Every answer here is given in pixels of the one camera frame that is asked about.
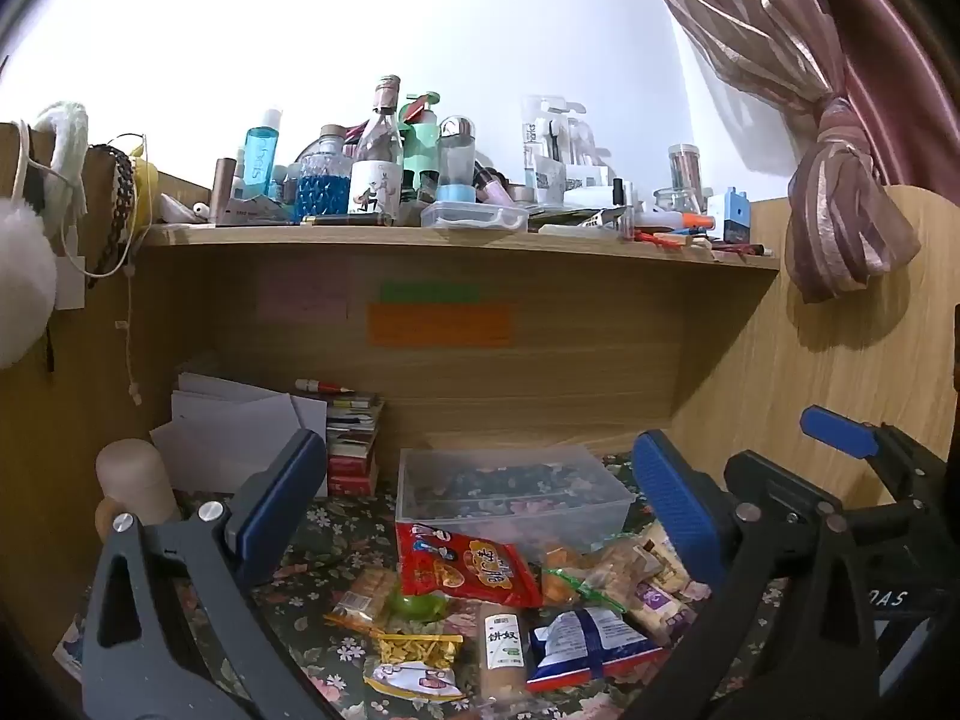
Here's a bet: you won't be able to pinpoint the purple label pastry pack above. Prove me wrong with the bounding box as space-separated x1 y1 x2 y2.
584 535 697 645

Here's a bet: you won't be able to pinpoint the beige barcode cake pack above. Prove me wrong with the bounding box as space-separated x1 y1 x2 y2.
640 520 690 593

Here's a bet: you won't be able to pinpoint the blue white snack bag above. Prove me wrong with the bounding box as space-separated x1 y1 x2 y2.
527 606 662 692

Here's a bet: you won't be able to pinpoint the orange biscuit clear pack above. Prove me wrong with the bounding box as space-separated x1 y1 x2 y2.
540 544 596 608

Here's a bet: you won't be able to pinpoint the red snack bag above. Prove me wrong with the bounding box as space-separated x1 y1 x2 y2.
395 522 542 610

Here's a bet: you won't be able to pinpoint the beige wooden mug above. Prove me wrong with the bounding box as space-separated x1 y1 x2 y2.
94 439 181 539

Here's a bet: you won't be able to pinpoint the floral dark tablecloth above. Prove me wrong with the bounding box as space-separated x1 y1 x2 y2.
55 452 790 720

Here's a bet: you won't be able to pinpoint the popcorn crisp clear pack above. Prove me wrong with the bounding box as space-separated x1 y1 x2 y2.
324 567 398 632

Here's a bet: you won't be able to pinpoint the white paper sheets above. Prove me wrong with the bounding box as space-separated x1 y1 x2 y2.
149 372 327 493

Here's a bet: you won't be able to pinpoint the yellow noodle snack bag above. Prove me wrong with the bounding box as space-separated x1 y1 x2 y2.
363 632 464 704

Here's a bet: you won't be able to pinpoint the blue pencil sharpener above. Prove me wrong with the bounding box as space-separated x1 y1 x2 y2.
708 187 752 244

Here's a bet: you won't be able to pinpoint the clear plastic storage bin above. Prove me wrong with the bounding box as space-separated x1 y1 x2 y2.
395 445 636 561

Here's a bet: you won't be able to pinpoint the brown cylinder snack pack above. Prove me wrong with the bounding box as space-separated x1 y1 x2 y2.
477 603 527 700

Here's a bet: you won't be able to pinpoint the stack of books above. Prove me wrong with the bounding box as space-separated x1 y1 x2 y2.
324 392 384 496

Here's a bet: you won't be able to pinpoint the red white marker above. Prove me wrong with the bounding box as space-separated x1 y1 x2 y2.
295 379 353 395

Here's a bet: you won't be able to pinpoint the orange capped marker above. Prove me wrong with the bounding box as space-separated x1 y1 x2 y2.
633 211 715 232

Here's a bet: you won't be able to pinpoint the glass jar with sticks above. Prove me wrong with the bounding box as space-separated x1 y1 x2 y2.
669 143 703 210

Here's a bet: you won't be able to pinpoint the pink sticky note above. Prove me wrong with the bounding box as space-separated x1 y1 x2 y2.
256 270 348 323

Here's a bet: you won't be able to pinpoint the wooden shelf board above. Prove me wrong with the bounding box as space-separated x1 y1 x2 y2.
145 224 781 271

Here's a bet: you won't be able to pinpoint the white fluffy pompom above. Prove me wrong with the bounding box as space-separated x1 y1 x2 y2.
0 199 57 369

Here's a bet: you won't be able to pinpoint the orange sticky note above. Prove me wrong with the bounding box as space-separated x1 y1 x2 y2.
366 302 514 349

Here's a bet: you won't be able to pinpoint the pink striped curtain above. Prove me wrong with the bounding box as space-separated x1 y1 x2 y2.
664 0 958 302

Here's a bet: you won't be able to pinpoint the green sticky note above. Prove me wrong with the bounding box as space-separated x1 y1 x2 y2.
379 280 482 304

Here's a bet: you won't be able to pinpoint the clear flat plastic case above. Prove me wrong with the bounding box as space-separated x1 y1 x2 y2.
420 200 529 232

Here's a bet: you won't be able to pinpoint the light blue tumbler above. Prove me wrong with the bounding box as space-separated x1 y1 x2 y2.
436 115 475 202

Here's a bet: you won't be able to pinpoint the blue liquid glass jar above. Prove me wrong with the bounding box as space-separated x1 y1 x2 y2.
295 124 352 223

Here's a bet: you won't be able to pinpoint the white illustrated bottle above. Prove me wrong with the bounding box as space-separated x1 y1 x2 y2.
348 75 404 223

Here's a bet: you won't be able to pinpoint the blue mouthwash bottle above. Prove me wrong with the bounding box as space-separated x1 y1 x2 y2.
242 109 281 200

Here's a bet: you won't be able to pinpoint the mint green bottle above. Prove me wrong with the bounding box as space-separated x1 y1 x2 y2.
398 91 441 190

